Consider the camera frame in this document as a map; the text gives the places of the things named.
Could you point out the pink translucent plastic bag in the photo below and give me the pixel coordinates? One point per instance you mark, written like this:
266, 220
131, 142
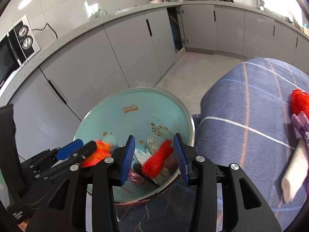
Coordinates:
137, 177

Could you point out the black foam net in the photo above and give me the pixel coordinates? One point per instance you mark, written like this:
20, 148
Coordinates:
138, 167

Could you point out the wooden cutting board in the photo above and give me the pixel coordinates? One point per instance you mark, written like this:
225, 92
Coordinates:
294, 18

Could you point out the blue plaid blanket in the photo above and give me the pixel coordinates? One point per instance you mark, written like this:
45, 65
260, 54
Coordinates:
241, 137

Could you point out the knife holder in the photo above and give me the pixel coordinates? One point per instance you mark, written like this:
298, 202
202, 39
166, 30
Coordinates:
260, 2

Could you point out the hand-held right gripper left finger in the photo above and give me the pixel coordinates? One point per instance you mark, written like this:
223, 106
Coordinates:
128, 159

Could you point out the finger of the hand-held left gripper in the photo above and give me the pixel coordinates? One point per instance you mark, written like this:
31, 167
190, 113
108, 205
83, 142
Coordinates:
70, 148
84, 149

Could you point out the teal ceramic teapot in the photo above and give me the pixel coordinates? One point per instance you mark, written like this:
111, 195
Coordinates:
101, 14

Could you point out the grey speckled kitchen countertop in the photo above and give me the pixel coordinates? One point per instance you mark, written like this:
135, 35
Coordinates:
72, 35

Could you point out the silver black microwave oven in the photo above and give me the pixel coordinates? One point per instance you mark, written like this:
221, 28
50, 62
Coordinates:
9, 60

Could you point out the white paper towel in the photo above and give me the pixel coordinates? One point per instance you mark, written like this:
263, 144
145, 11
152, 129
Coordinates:
294, 176

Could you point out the clear plastic bag red print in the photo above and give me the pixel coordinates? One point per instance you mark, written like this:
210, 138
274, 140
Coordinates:
154, 143

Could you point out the purple clip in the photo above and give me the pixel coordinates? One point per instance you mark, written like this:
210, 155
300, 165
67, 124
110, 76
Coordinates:
300, 125

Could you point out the grey lower kitchen cabinets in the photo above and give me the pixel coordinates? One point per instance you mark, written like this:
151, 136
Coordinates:
96, 60

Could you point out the white bowl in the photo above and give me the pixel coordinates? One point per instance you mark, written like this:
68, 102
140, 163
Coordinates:
154, 1

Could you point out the teal printed trash bin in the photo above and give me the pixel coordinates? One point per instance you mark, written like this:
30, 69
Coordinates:
144, 111

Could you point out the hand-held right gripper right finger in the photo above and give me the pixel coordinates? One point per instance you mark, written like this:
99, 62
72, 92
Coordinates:
179, 159

